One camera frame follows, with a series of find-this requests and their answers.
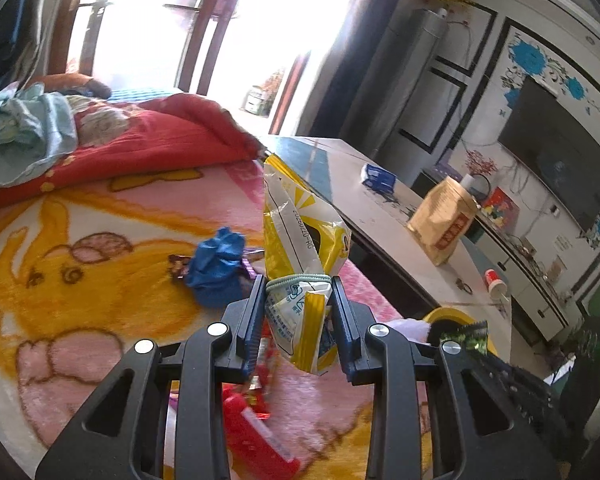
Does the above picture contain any blue textured blanket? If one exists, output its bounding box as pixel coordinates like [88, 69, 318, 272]
[110, 86, 186, 103]

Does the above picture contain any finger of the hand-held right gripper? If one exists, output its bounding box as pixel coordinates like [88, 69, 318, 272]
[472, 352, 588, 466]

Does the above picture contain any blue white packet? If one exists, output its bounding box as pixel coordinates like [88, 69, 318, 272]
[361, 162, 398, 193]

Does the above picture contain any dark brown candy wrapper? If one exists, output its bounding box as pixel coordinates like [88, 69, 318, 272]
[167, 254, 193, 281]

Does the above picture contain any black white TV cabinet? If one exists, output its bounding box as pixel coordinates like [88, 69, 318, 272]
[415, 167, 571, 346]

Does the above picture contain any red quilt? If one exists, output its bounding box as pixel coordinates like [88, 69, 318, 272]
[0, 95, 273, 211]

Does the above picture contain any small labelled container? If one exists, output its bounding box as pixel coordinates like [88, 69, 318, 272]
[242, 85, 273, 118]

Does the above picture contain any red yellow candy wrapper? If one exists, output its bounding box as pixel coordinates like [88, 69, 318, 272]
[247, 330, 276, 421]

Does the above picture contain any red snack packet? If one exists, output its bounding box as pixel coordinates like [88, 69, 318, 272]
[222, 392, 301, 478]

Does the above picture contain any grey curtain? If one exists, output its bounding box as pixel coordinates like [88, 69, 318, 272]
[300, 0, 416, 136]

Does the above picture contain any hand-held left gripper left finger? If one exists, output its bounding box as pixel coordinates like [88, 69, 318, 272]
[35, 275, 267, 480]

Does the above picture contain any brown window frame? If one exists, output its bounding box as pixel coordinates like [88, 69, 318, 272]
[65, 0, 311, 136]

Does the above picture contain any blue crumpled plastic wrapper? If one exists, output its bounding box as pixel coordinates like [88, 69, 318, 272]
[185, 227, 248, 308]

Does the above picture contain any round black ring ornament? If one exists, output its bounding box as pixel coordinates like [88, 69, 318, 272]
[472, 174, 493, 206]

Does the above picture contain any green candy wrapper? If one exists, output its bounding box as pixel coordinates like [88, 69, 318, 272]
[439, 321, 490, 356]

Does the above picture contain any yellow trash bin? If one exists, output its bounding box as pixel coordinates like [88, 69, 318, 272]
[422, 306, 498, 356]

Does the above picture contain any red picture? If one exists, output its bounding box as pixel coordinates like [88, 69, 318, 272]
[480, 187, 521, 231]

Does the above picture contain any brown pillow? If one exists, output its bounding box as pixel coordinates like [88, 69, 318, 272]
[27, 72, 113, 101]

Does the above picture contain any silver standing air conditioner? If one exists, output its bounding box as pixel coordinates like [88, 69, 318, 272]
[337, 7, 451, 181]

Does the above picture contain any red paper cup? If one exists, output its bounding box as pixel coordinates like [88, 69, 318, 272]
[482, 268, 510, 303]

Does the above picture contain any yellow white snack packet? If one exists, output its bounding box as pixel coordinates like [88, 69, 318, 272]
[262, 154, 353, 375]

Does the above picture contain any brown paper bag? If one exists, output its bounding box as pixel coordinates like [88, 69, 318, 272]
[406, 176, 481, 267]

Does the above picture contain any light blue cloth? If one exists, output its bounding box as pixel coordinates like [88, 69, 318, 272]
[0, 82, 78, 188]

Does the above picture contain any black television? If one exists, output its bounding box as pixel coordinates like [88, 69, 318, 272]
[497, 75, 600, 233]

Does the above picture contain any white coffee table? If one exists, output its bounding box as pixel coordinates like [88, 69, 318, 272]
[257, 135, 513, 361]

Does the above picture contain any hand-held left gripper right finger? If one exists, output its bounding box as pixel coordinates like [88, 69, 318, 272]
[331, 275, 563, 480]

